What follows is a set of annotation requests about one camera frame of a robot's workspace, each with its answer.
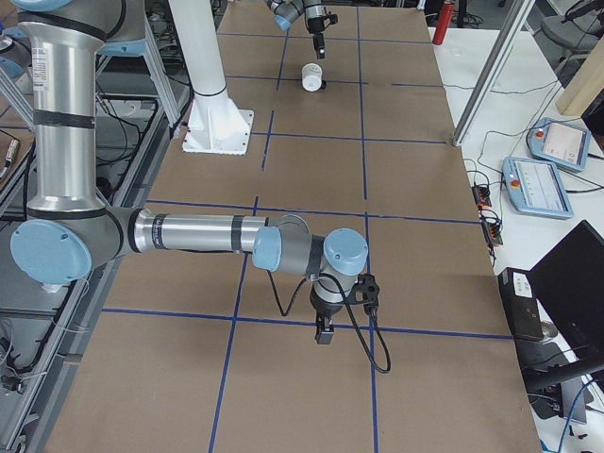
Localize black power strip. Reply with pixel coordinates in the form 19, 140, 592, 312
481, 217, 503, 246
471, 184, 492, 209

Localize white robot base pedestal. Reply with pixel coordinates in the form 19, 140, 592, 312
169, 0, 254, 156

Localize far blue teach pendant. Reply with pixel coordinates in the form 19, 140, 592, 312
528, 117, 592, 173

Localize white smiley face mug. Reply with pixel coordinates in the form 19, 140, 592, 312
301, 62, 326, 92

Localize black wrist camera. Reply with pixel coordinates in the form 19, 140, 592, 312
348, 273, 380, 317

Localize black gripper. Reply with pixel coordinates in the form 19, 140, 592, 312
310, 295, 344, 345
306, 12, 338, 59

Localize black power strip far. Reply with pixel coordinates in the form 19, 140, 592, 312
481, 217, 503, 246

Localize black laptop computer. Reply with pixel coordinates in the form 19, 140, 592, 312
497, 220, 603, 393

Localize red cylinder can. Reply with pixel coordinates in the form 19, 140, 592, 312
432, 0, 456, 45

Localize near blue teach pendant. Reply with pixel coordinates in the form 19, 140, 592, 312
501, 157, 574, 220

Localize black power strip near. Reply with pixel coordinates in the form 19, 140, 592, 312
471, 184, 492, 209

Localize grey aluminium frame post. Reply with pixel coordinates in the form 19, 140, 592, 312
452, 0, 535, 146

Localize blue teach pendant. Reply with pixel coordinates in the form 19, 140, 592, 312
501, 157, 574, 220
528, 117, 592, 173

